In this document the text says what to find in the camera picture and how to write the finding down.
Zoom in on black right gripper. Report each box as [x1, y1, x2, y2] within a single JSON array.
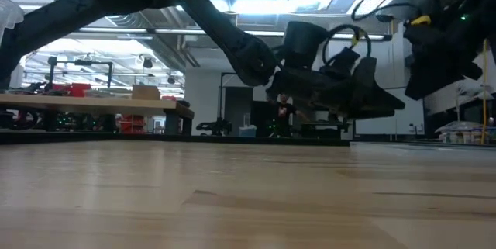
[[403, 19, 496, 101]]

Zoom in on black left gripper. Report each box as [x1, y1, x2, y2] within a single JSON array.
[[267, 57, 406, 120]]

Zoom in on white whiteboard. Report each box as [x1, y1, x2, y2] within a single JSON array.
[[354, 97, 425, 137]]

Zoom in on white lamps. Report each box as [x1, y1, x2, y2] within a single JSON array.
[[453, 78, 496, 122]]

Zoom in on black equipment stand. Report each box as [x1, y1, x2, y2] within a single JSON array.
[[301, 119, 356, 140]]

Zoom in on clear bag of bottles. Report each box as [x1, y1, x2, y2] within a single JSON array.
[[436, 120, 496, 144]]

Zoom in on person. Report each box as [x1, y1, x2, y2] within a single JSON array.
[[267, 93, 311, 138]]

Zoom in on brown cardboard box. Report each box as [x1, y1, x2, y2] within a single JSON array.
[[131, 84, 161, 101]]

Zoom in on long ceiling light bar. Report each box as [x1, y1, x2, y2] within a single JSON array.
[[77, 26, 388, 41]]

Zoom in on red bin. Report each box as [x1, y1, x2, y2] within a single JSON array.
[[52, 82, 93, 98]]

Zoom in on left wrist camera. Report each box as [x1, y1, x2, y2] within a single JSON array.
[[321, 47, 360, 79]]

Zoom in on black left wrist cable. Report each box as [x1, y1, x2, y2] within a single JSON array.
[[323, 23, 373, 67]]

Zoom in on black aluminium table frame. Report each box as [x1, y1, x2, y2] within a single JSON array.
[[0, 130, 350, 146]]

